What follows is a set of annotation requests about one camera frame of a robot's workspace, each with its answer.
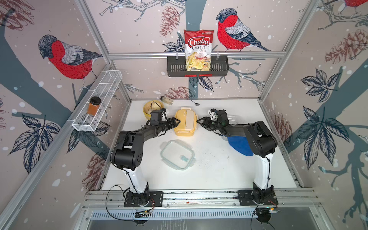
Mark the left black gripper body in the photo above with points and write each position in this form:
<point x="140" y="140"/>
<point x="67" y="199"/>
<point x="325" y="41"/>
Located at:
<point x="164" y="125"/>

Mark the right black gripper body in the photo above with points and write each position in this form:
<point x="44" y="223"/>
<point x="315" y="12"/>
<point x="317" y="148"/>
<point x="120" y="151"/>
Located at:
<point x="215" y="126"/>

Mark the yellow lunch box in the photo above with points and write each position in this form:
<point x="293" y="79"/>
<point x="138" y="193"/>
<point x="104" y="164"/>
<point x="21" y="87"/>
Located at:
<point x="187" y="125"/>

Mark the blue cleaning cloth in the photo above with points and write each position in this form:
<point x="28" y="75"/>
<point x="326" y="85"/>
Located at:
<point x="241" y="145"/>

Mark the clear lunch box lid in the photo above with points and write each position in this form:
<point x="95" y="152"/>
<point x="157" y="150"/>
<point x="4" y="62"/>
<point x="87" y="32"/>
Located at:
<point x="178" y="156"/>

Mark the clear plastic lunch box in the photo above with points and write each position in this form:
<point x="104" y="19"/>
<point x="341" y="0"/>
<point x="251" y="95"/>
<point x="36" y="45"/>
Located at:
<point x="233" y="119"/>

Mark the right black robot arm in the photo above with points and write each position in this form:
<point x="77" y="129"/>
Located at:
<point x="254" y="138"/>

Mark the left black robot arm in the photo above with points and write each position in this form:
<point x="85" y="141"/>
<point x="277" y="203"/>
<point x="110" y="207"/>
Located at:
<point x="127" y="156"/>

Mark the yellow bamboo steamer basket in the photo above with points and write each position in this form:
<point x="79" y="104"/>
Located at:
<point x="151" y="106"/>

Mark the small spice jar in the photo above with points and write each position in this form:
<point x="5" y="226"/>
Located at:
<point x="166" y="100"/>

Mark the orange jar black lid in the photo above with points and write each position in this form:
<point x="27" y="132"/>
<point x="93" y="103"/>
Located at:
<point x="94" y="105"/>

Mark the red cassava chips bag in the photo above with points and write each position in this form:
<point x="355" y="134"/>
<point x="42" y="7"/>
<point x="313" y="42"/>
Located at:
<point x="198" y="48"/>

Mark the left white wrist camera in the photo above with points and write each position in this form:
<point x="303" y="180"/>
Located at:
<point x="164" y="116"/>

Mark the black wall basket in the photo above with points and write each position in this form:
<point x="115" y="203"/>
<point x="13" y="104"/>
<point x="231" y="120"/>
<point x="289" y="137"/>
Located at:
<point x="180" y="67"/>

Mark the white wire shelf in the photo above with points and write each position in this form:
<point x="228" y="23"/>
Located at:
<point x="105" y="90"/>

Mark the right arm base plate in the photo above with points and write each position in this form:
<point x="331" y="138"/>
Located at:
<point x="246" y="198"/>

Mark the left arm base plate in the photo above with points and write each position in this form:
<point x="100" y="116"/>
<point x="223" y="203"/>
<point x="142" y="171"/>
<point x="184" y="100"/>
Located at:
<point x="144" y="200"/>

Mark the aluminium mounting rail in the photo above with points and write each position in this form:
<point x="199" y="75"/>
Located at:
<point x="205" y="198"/>

